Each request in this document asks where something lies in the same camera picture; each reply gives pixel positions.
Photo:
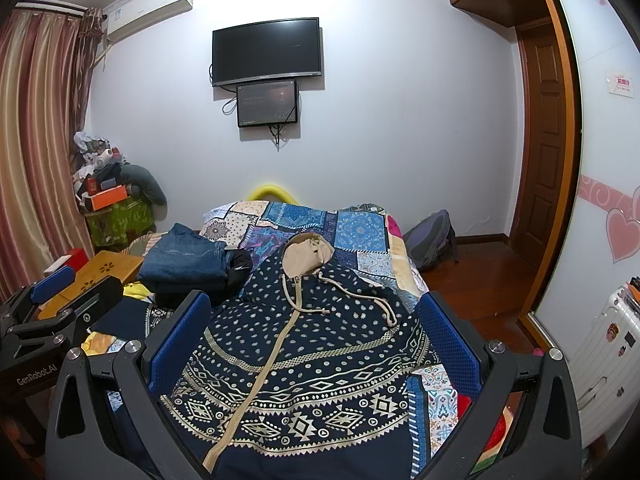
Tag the white air conditioner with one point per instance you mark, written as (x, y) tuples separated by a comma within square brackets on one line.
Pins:
[(137, 15)]

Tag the black folded garment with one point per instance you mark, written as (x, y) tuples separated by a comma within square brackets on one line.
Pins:
[(238, 264)]

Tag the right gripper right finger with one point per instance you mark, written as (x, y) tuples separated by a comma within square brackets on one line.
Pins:
[(543, 441)]

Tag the blue patchwork quilt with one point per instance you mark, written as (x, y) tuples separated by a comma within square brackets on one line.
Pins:
[(365, 242)]

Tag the green covered side table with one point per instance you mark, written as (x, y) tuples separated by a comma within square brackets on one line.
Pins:
[(120, 223)]

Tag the grey purple backpack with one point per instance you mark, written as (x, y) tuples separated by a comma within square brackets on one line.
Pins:
[(431, 241)]

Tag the wooden door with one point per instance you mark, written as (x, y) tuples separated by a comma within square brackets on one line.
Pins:
[(544, 142)]

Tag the red box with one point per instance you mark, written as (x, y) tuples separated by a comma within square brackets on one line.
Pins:
[(75, 258)]

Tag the wooden lap desk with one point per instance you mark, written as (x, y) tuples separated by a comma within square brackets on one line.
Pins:
[(125, 267)]

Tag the large wall television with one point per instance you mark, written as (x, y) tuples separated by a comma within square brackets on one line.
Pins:
[(266, 50)]

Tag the navy patterned hooded jacket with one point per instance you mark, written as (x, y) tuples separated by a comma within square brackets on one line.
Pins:
[(304, 375)]

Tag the striped red curtain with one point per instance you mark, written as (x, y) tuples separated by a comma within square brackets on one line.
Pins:
[(46, 70)]

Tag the small wall monitor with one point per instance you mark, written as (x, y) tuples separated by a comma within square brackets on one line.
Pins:
[(271, 103)]

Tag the orange box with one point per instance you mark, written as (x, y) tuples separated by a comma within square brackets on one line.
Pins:
[(106, 198)]

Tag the folded blue jeans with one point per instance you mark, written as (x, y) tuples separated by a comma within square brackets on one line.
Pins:
[(182, 256)]

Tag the white suitcase with stickers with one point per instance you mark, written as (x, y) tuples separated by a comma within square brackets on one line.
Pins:
[(605, 368)]

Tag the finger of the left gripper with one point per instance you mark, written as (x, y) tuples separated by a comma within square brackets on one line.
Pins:
[(72, 321), (52, 283)]

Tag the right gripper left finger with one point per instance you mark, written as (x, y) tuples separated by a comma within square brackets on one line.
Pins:
[(81, 417)]

